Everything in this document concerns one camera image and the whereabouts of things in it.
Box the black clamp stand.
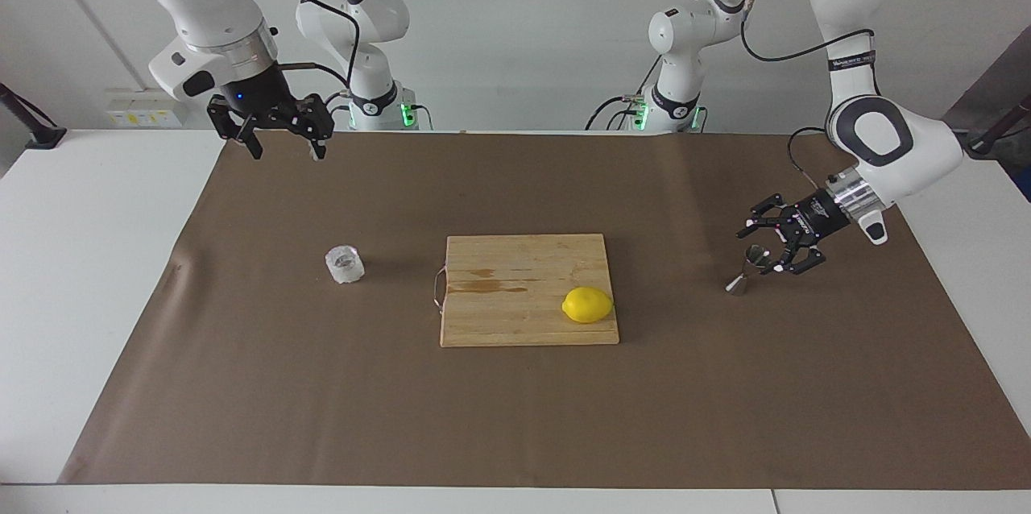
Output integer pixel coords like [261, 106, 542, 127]
[963, 91, 1031, 160]
[0, 83, 67, 150]

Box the yellow lemon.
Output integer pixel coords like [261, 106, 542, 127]
[561, 286, 615, 325]

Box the brown paper table mat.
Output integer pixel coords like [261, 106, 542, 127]
[58, 131, 1031, 491]

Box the white wall socket strip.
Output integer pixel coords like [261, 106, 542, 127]
[105, 89, 184, 130]

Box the black left base cable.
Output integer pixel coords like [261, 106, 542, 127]
[586, 63, 663, 131]

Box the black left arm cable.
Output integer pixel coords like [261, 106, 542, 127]
[739, 0, 876, 186]

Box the steel jigger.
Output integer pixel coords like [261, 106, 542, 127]
[725, 244, 774, 295]

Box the wooden cutting board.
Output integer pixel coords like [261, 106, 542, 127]
[433, 234, 621, 348]

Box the clear plastic cup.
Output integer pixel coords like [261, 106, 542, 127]
[325, 242, 366, 285]

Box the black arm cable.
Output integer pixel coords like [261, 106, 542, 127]
[739, 0, 876, 186]
[232, 0, 361, 108]

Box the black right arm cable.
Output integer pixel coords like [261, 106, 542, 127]
[232, 0, 361, 108]

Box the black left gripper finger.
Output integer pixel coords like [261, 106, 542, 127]
[735, 193, 788, 241]
[768, 244, 828, 276]

